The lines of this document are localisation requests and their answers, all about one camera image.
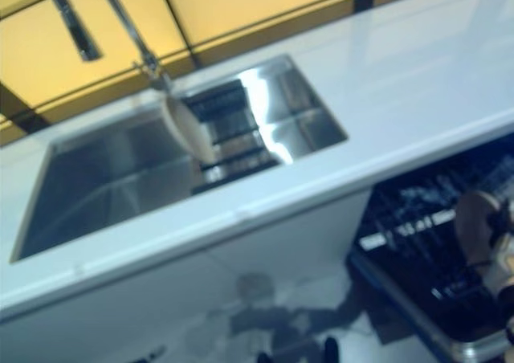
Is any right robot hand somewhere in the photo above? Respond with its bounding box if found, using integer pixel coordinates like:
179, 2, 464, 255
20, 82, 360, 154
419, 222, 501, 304
484, 208, 514, 266

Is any deep beige plate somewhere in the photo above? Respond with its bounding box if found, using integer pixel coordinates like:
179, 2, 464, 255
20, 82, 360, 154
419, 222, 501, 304
455, 190, 503, 268

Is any dishwasher door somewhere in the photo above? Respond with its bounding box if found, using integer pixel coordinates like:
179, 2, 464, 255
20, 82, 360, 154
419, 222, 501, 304
347, 250, 514, 363

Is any shallow beige plate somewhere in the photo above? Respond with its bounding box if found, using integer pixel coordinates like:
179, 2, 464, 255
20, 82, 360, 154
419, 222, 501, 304
163, 92, 214, 165

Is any narrow white cabinet door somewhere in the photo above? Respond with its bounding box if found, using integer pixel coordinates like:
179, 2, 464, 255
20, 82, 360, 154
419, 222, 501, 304
204, 190, 370, 340

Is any black slatted sink rack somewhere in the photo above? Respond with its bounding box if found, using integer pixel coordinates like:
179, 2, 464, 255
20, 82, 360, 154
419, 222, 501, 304
176, 80, 282, 195

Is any stainless steel sink basin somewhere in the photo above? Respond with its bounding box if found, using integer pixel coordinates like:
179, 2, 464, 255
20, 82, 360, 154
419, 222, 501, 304
8, 53, 349, 264

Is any wide white cabinet door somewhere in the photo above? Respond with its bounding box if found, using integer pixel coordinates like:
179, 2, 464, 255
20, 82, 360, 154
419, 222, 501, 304
0, 246, 242, 363

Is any chrome pull-down faucet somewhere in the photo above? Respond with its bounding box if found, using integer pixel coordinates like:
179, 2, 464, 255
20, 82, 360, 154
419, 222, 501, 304
39, 0, 173, 93

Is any wire dishwasher rack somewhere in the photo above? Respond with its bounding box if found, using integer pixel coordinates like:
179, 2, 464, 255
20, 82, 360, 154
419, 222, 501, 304
371, 165, 514, 300

